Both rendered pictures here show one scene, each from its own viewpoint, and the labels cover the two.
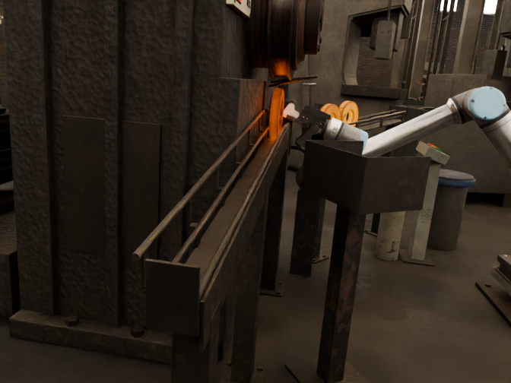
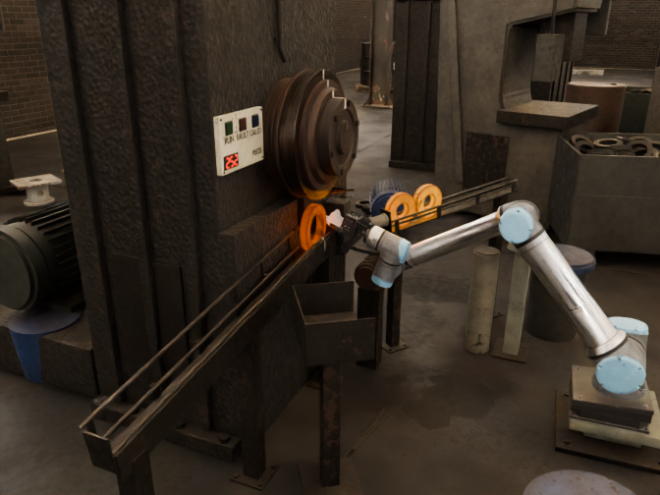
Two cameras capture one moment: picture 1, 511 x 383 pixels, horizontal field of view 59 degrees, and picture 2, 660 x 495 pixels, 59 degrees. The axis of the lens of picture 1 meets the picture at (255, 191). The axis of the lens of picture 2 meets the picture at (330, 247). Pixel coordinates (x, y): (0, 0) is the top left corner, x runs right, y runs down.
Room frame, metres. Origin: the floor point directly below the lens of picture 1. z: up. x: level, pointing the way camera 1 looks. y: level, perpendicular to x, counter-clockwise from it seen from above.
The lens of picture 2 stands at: (-0.36, -0.70, 1.52)
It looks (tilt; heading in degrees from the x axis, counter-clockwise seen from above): 21 degrees down; 16
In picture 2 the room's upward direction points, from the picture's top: straight up
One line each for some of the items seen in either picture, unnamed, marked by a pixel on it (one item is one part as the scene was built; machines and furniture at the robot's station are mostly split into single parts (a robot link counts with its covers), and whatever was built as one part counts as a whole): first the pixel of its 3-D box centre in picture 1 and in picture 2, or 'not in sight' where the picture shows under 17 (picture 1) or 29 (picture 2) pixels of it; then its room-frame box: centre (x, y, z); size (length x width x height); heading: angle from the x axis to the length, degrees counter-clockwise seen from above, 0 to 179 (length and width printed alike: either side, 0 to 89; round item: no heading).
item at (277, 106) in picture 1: (277, 113); (313, 227); (1.71, -0.06, 0.75); 0.18 x 0.03 x 0.18; 172
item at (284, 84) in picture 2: (265, 11); (295, 134); (1.72, 0.01, 1.12); 0.47 x 0.10 x 0.47; 172
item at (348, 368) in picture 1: (347, 273); (330, 400); (1.18, -0.28, 0.36); 0.26 x 0.20 x 0.72; 27
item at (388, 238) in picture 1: (393, 210); (481, 301); (2.27, -0.73, 0.26); 0.12 x 0.12 x 0.52
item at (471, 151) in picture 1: (449, 150); (634, 194); (3.96, -1.68, 0.39); 1.03 x 0.83 x 0.77; 97
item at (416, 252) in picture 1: (424, 203); (518, 294); (2.28, -0.89, 0.31); 0.24 x 0.16 x 0.62; 172
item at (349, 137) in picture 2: (315, 13); (340, 137); (1.70, -0.17, 1.11); 0.28 x 0.06 x 0.28; 172
